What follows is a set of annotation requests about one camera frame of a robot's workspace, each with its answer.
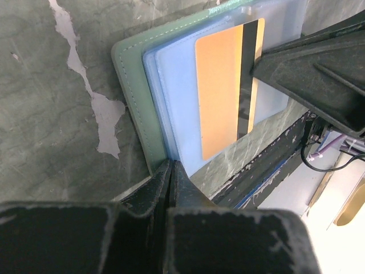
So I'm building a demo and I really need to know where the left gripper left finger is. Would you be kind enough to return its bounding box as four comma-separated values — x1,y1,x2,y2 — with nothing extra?
1,160,172,273

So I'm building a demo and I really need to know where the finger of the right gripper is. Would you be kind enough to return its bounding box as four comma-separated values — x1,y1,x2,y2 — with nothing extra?
252,31,364,139
262,11,365,57

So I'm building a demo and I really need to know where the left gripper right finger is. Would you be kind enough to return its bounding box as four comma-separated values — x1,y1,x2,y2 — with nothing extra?
165,161,320,273

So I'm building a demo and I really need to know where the green card holder wallet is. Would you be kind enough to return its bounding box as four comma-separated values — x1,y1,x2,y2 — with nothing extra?
111,1,306,175

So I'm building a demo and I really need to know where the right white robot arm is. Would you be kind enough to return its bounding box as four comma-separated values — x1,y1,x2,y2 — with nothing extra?
252,11,364,171

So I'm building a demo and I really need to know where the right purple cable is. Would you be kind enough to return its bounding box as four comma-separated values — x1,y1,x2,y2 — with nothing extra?
307,131,354,163

